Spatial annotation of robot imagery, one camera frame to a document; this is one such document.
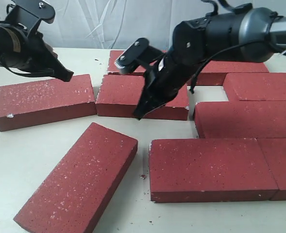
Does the red brick third row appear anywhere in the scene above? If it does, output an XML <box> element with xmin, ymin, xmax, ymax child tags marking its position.
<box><xmin>193</xmin><ymin>101</ymin><xmax>286</xmax><ymax>138</ymax></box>

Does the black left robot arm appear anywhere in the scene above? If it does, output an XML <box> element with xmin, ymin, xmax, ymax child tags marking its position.
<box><xmin>0</xmin><ymin>21</ymin><xmax>74</xmax><ymax>82</ymax></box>

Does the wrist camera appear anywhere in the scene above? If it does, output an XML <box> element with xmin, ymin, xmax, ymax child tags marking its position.
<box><xmin>5</xmin><ymin>0</ymin><xmax>55</xmax><ymax>34</ymax></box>
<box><xmin>114</xmin><ymin>37</ymin><xmax>165</xmax><ymax>75</ymax></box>

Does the red brick second row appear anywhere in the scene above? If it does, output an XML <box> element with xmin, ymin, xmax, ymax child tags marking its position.
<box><xmin>95</xmin><ymin>75</ymin><xmax>189</xmax><ymax>121</ymax></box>

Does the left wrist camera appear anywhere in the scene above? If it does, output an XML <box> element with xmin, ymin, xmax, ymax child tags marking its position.
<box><xmin>5</xmin><ymin>0</ymin><xmax>55</xmax><ymax>34</ymax></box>

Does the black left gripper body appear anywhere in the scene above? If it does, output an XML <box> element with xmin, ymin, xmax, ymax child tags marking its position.
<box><xmin>10</xmin><ymin>31</ymin><xmax>60</xmax><ymax>77</ymax></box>

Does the red brick front row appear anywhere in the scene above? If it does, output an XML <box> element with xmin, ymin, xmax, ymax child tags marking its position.
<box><xmin>149</xmin><ymin>138</ymin><xmax>279</xmax><ymax>203</ymax></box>

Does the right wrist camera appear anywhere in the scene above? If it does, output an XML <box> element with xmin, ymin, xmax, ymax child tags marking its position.
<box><xmin>114</xmin><ymin>37</ymin><xmax>165</xmax><ymax>75</ymax></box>

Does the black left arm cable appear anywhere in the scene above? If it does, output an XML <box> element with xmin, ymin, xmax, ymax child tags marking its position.
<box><xmin>0</xmin><ymin>55</ymin><xmax>55</xmax><ymax>78</ymax></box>

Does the white backdrop curtain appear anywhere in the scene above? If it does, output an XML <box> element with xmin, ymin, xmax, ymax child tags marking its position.
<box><xmin>0</xmin><ymin>0</ymin><xmax>286</xmax><ymax>51</ymax></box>

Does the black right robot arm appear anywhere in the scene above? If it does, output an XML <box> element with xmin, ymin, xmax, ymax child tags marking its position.
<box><xmin>133</xmin><ymin>7</ymin><xmax>286</xmax><ymax>119</ymax></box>

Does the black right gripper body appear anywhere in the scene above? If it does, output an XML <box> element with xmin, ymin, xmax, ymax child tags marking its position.
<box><xmin>142</xmin><ymin>52</ymin><xmax>201</xmax><ymax>107</ymax></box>

